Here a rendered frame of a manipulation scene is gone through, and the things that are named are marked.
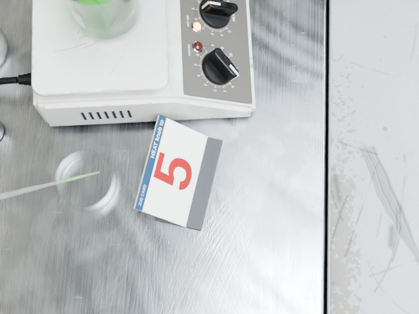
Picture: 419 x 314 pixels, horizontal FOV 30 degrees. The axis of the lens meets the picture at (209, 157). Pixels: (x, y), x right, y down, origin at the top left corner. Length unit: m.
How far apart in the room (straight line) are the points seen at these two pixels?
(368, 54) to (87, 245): 0.33
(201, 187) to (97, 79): 0.14
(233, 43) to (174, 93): 0.09
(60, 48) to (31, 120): 0.11
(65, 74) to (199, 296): 0.23
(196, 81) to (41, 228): 0.20
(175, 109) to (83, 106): 0.08
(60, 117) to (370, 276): 0.32
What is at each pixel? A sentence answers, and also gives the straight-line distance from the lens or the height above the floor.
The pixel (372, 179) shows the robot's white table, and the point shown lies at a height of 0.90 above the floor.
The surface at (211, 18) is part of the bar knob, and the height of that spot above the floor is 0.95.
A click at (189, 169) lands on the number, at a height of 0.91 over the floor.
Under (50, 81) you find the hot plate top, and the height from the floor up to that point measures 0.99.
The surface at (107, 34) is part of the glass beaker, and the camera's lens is 0.68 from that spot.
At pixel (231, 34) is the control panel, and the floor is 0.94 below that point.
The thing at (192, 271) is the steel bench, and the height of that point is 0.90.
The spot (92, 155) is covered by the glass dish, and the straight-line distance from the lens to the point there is 0.75.
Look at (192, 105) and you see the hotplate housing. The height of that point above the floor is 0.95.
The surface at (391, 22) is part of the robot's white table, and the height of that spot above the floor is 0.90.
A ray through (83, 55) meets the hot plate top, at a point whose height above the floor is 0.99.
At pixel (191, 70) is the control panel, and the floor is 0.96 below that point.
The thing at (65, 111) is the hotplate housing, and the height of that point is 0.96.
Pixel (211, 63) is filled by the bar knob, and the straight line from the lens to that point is 0.72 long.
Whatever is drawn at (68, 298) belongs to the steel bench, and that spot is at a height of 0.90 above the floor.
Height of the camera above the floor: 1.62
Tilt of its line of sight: 75 degrees down
